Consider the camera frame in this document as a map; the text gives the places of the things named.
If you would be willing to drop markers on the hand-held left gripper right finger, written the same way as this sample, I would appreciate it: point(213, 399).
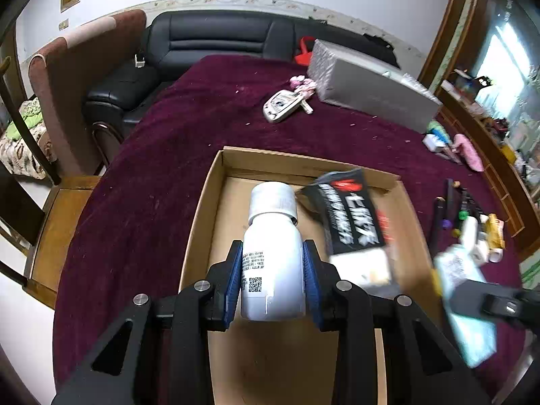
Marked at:
point(310, 287)

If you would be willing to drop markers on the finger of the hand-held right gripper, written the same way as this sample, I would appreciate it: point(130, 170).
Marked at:
point(472, 297)

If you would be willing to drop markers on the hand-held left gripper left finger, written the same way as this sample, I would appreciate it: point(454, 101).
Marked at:
point(234, 287)

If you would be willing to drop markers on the light blue tissue pack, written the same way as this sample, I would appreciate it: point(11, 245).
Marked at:
point(472, 337)

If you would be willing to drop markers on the white plastic bottle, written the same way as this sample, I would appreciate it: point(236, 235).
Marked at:
point(274, 253)

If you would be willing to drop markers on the white tube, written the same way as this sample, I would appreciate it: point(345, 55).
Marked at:
point(469, 234)

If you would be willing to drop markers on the yellow snack packet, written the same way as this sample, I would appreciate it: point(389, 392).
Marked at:
point(495, 232)

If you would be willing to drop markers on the cardboard box tray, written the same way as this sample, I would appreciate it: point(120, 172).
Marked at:
point(270, 358)

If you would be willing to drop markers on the black marker olive cap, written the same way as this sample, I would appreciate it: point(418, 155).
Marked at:
point(436, 228)

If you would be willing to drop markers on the black snack packet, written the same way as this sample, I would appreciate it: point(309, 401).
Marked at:
point(346, 215)

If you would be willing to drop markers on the black marker green cap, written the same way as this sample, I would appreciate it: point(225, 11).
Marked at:
point(463, 204)

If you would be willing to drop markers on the dark brown packet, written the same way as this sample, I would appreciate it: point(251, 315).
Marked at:
point(449, 155)

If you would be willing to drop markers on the pink pouch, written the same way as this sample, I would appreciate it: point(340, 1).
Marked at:
point(468, 152)

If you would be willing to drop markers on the white charger plug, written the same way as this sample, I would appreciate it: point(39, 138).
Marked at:
point(432, 142)

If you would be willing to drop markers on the dark wooden chair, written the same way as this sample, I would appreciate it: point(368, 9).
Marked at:
point(63, 228)

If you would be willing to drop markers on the white car key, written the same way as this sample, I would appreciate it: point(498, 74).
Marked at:
point(280, 105)

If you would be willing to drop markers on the pile of assorted clutter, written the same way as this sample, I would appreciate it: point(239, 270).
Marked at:
point(493, 114)

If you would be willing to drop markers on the grey cardboard box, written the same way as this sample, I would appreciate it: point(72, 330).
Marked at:
point(371, 88)

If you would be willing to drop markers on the red bag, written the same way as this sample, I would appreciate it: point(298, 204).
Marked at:
point(303, 52)

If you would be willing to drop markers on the window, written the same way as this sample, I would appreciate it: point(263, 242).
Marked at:
point(506, 63)

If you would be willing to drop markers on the white plastic clip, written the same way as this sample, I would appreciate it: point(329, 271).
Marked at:
point(139, 60)

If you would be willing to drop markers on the patterned blanket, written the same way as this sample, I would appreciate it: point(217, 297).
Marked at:
point(25, 152)

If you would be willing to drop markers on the black leather sofa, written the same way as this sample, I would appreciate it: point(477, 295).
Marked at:
point(202, 38)

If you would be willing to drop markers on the brown pink upholstered chair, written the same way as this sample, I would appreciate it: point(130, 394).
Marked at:
point(80, 80)

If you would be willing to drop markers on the wall socket plate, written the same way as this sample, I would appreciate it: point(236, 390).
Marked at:
point(63, 24)

